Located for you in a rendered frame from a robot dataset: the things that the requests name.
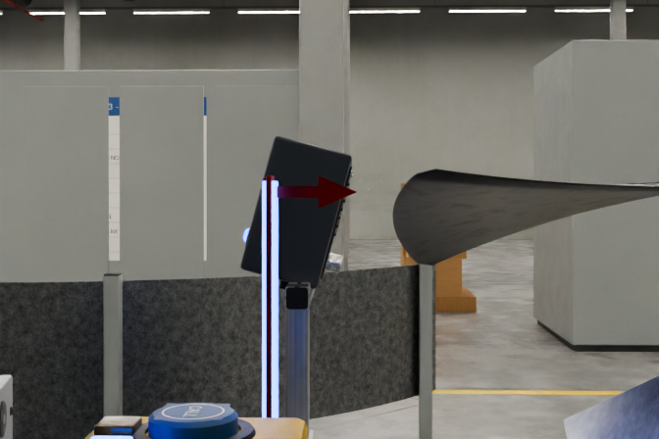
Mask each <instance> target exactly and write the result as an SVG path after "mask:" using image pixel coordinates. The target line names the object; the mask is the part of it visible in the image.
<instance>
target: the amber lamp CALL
mask: <svg viewBox="0 0 659 439"><path fill-rule="evenodd" d="M141 425H142V418H141V417H140V416H104V417H103V418H102V419H101V420H100V421H99V422H98V423H97V424H96V425H95V426H94V436H132V434H134V433H135V432H136V431H137V430H138V429H139V427H140V426H141Z"/></svg>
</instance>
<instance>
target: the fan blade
mask: <svg viewBox="0 0 659 439"><path fill-rule="evenodd" d="M655 196H659V182H648V183H637V184H635V183H628V184H585V183H569V182H554V181H541V180H530V179H519V178H509V177H500V176H491V175H482V174H474V173H466V172H458V171H445V170H439V169H434V170H430V171H424V172H420V173H416V174H415V175H414V176H412V177H411V178H410V179H409V180H408V181H407V182H406V184H405V185H404V186H403V187H402V189H401V190H400V192H399V194H398V195H397V198H396V200H395V203H394V206H393V213H392V218H393V225H394V229H395V232H396V235H397V237H398V239H399V241H400V243H401V245H402V246H403V248H404V249H405V251H406V252H407V253H408V254H409V256H410V257H411V258H412V259H413V260H414V261H415V262H416V263H417V264H422V265H429V266H433V265H435V264H437V263H439V262H442V261H444V260H446V259H449V258H451V257H453V256H456V255H458V254H461V253H463V252H466V251H468V250H471V249H473V248H476V247H478V246H480V245H483V244H485V243H488V242H491V241H494V240H496V239H499V238H502V237H505V236H508V235H511V234H513V233H516V232H519V231H522V230H525V229H529V228H532V227H535V226H538V225H541V224H544V223H548V222H551V221H554V220H559V219H562V218H566V217H569V216H573V215H576V214H580V213H584V212H588V211H592V210H597V209H601V208H605V207H609V206H614V205H618V204H622V203H627V202H631V201H635V200H640V199H645V198H650V197H655Z"/></svg>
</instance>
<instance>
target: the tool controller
mask: <svg viewBox="0 0 659 439"><path fill-rule="evenodd" d="M351 166H352V157H351V156H350V155H349V154H346V153H342V152H338V151H335V150H332V149H328V148H324V147H321V146H317V145H313V144H309V143H306V142H302V141H298V140H294V139H291V138H287V137H283V136H276V137H275V138H274V142H273V145H272V149H271V153H270V157H269V160H268V163H267V167H266V171H265V174H264V178H263V181H266V176H267V175H272V176H274V177H275V181H278V182H279V186H319V176H321V177H323V178H326V179H328V180H330V181H333V182H335V183H337V184H340V185H342V186H344V187H348V186H350V183H349V180H350V177H352V175H353V171H352V167H351ZM345 201H346V199H345V197H344V198H342V199H340V200H337V201H335V202H333V203H330V204H328V205H326V206H323V207H321V208H319V198H279V280H280V285H279V288H281V289H284V290H285V287H286V285H287V284H288V283H289V282H297V283H301V282H310V283H311V288H312V289H315V288H317V287H318V285H319V282H320V280H321V279H322V278H323V276H324V275H326V272H327V270H330V271H333V272H337V273H339V270H340V266H341V262H342V256H340V255H337V254H333V253H331V252H330V251H331V247H332V242H333V239H334V236H335V235H336V234H337V230H338V226H339V223H340V218H341V215H342V213H341V211H343V208H344V206H343V203H345ZM240 267H241V268H242V269H243V270H246V271H250V272H254V273H258V274H261V275H262V186H261V189H260V193H259V197H258V201H257V204H256V208H255V212H254V216H253V219H252V222H251V226H250V230H249V234H248V237H247V241H246V245H245V248H244V252H243V256H242V260H241V263H240Z"/></svg>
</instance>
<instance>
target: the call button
mask: <svg viewBox="0 0 659 439"><path fill-rule="evenodd" d="M237 433H238V414H237V412H236V411H235V410H234V409H232V408H231V407H230V404H214V403H184V404H173V403H167V405H165V406H164V407H163V408H160V409H158V410H156V411H155V412H153V413H152V414H151V415H150V416H149V417H148V437H150V438H152V439H226V438H229V437H231V436H233V435H235V434H237Z"/></svg>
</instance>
